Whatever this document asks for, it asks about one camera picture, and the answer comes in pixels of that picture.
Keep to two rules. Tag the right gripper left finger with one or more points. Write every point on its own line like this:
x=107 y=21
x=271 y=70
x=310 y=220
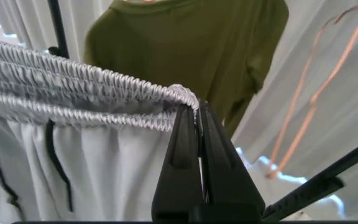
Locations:
x=179 y=186

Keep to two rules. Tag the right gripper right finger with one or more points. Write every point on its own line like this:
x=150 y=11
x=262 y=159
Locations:
x=228 y=186

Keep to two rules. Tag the pale grey shorts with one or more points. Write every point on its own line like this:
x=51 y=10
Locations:
x=104 y=155

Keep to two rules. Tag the pink clothes hanger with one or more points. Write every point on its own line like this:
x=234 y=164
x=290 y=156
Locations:
x=313 y=102

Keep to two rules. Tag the green printed t-shirt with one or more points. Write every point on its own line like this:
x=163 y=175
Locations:
x=182 y=46

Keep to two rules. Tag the black clothes rack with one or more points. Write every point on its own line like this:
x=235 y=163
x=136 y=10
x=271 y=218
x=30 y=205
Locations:
x=306 y=186

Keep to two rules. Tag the white curtain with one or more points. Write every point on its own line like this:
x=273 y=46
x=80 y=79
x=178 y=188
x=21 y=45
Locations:
x=353 y=93

